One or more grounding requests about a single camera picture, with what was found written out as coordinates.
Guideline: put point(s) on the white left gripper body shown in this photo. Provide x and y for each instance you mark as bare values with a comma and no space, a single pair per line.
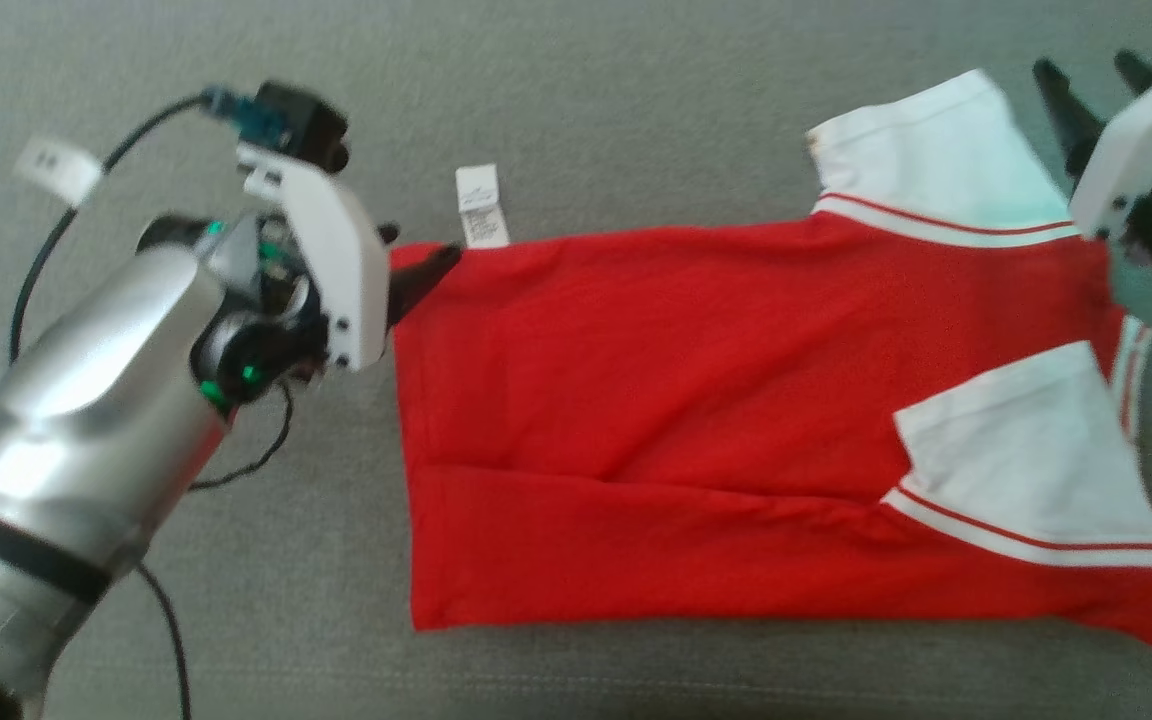
336,260

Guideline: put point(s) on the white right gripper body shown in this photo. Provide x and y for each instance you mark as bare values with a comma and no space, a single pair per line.
1151,150

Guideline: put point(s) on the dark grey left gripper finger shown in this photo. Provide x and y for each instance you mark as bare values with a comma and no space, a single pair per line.
421,280
389,233

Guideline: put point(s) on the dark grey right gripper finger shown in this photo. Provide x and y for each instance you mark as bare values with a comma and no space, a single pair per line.
1071,115
1139,70

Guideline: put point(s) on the red white basketball jersey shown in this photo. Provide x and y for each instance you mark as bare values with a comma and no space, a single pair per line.
686,420

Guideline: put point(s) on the grey fabric sofa seat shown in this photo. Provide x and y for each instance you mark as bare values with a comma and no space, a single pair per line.
636,120

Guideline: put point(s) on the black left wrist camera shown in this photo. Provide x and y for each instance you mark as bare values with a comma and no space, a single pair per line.
301,125

